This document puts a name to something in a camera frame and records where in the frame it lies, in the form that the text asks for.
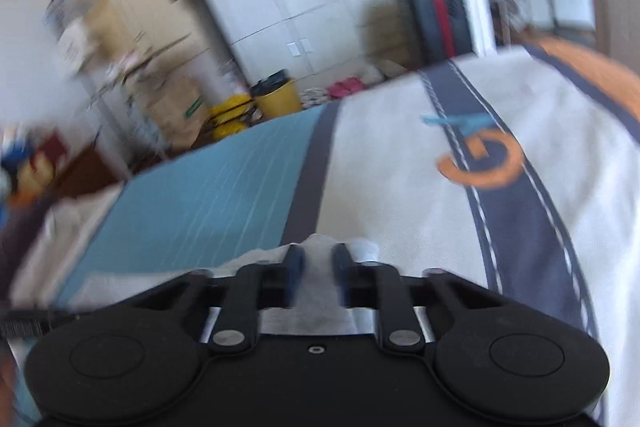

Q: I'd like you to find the striped bed cover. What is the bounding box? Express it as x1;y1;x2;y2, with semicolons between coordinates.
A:
10;42;640;427

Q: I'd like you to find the yellow plastic bag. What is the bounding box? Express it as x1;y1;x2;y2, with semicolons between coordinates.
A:
207;93;256;140

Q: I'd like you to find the dark red bag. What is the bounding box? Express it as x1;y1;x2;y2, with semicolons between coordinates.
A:
32;132;68;168

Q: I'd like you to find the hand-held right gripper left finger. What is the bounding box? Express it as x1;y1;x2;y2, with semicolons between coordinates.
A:
132;244;307;354

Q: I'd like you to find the light grey sweatshirt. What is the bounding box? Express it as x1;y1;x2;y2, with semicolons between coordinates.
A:
55;232;436;344

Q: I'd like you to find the cream blanket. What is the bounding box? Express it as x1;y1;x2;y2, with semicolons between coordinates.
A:
10;192;126;308

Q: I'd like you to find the pile of plush toys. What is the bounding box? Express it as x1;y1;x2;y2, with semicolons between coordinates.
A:
0;127;36;188

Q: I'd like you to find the black suitcase red stripe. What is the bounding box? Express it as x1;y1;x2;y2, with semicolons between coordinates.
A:
407;0;473;68

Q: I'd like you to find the yellow trash bin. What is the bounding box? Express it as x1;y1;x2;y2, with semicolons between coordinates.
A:
250;69;303;120

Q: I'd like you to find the wooden nightstand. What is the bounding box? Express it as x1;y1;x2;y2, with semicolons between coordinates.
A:
50;147;131;198

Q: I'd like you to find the brown paper bag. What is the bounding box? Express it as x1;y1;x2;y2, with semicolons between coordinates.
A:
145;74;211;148

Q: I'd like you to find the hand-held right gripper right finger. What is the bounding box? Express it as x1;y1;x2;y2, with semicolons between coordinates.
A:
332;243;506;352

